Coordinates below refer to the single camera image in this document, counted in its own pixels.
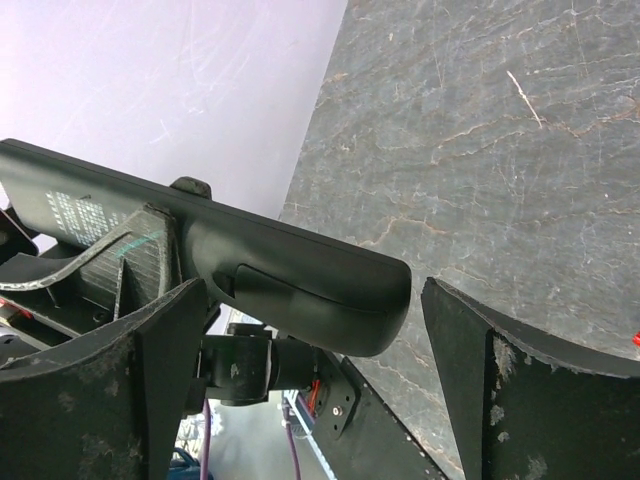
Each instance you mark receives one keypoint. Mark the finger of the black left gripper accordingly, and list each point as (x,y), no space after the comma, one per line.
(192,186)

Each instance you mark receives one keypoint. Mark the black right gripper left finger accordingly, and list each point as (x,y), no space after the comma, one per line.
(106,405)

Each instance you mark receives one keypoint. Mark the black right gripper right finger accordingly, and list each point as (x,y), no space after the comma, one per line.
(525,404)

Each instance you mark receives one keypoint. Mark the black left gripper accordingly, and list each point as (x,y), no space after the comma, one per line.
(53,295)

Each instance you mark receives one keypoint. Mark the black remote control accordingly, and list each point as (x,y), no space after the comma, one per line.
(328,293)

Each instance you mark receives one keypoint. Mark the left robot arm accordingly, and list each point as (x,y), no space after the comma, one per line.
(243,366)

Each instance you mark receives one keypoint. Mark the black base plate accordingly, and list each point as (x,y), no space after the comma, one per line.
(352,431)

